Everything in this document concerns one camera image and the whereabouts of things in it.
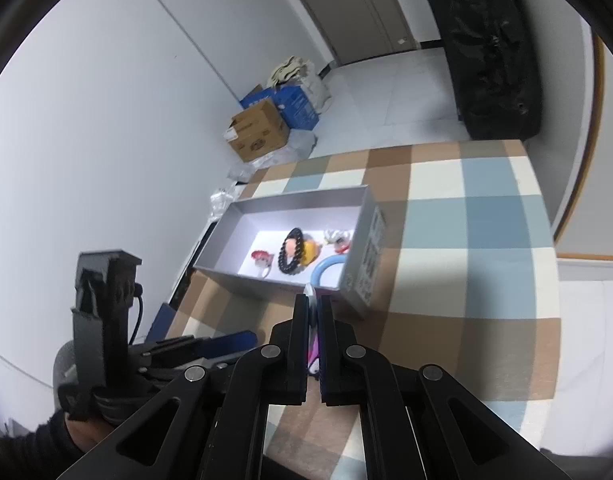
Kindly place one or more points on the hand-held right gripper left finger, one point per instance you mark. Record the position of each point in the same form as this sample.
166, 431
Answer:
299, 345

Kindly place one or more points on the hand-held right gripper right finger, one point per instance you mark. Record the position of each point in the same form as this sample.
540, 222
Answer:
331, 347

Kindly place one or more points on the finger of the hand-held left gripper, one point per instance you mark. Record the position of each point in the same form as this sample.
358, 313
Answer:
171, 344
231, 342

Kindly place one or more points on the purple round cartoon badge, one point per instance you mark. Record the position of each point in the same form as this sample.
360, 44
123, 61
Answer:
313, 352

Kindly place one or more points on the light blue bangle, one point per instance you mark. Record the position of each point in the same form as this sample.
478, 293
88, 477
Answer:
324, 265

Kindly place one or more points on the red flower hair clip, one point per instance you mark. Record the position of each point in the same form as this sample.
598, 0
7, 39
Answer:
260, 258

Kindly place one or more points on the grey cardboard box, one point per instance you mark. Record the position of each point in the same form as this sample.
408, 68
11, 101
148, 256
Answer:
371, 260

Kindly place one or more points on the pink translucent hair clip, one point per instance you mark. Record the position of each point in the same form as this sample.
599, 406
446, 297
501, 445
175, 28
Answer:
342, 247

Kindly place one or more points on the person's left forearm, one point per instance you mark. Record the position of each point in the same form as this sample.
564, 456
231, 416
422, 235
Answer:
31, 450

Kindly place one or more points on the person's left hand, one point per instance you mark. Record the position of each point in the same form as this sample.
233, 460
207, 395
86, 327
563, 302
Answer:
89, 435

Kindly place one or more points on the dark blue flat object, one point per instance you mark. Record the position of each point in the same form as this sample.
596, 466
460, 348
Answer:
159, 320

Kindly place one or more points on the clear plastic bag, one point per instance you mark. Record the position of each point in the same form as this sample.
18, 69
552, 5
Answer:
296, 145
220, 202

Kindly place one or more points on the checkered tablecloth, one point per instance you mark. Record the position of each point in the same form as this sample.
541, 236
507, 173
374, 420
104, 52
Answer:
461, 240

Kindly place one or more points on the brown cardboard box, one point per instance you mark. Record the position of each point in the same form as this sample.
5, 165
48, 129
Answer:
259, 130

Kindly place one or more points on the blue cardboard box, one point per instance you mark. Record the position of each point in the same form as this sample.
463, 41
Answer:
299, 105

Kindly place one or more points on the white bag with beige cloth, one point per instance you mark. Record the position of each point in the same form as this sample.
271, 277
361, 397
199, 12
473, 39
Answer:
296, 72

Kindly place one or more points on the white panel wooden trim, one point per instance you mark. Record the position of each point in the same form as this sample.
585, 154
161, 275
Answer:
599, 160

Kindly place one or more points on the black long coat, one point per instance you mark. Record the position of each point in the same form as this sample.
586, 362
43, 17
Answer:
486, 50

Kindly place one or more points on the grey door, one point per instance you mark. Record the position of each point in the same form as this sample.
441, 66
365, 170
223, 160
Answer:
356, 10

